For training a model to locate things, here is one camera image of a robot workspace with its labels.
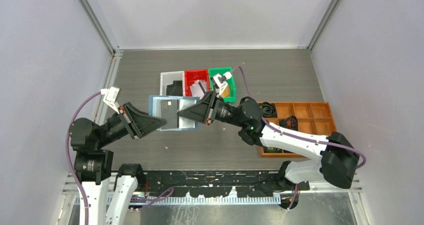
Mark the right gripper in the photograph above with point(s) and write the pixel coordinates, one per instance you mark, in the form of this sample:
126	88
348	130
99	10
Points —
202	111

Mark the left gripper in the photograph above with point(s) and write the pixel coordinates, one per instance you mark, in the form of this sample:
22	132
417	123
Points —
137	122

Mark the blue leather card holder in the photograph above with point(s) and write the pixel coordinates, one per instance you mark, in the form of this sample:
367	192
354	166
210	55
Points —
184	102

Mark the black card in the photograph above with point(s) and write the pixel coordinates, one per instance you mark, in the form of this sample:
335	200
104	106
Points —
169	111

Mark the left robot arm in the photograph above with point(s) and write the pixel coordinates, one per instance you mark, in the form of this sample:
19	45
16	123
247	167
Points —
92	166

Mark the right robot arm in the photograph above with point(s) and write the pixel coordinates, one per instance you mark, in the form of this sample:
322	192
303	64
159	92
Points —
329	158

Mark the silver cards in red bin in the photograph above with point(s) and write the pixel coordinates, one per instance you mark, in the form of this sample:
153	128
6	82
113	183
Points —
198	88

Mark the gold cards in green bin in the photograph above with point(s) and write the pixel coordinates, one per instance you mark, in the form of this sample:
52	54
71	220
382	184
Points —
225	92

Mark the black cards in white bin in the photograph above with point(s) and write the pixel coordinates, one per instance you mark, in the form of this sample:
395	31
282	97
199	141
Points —
175	89

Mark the red plastic bin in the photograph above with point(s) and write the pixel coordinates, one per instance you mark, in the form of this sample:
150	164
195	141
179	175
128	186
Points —
190	76

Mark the green plastic bin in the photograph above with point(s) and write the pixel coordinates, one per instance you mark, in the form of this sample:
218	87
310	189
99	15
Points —
232	90

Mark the white plastic bin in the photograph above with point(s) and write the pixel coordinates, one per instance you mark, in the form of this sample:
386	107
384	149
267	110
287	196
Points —
166	78

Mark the rolled belt top left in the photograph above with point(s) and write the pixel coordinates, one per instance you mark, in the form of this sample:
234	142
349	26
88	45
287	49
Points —
268	109

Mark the rolled belt bottom left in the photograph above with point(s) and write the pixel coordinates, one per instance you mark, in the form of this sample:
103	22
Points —
272	150

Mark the orange compartment tray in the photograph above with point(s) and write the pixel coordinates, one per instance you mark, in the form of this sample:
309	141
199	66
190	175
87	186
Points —
313	117

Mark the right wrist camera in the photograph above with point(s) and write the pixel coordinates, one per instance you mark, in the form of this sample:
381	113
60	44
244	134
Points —
220	81

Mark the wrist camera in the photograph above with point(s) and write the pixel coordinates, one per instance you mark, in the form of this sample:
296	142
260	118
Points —
220	81
110	96

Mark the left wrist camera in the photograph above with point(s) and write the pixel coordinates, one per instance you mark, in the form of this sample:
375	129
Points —
110	96

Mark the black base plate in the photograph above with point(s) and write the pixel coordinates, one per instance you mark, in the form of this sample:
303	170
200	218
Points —
214	183

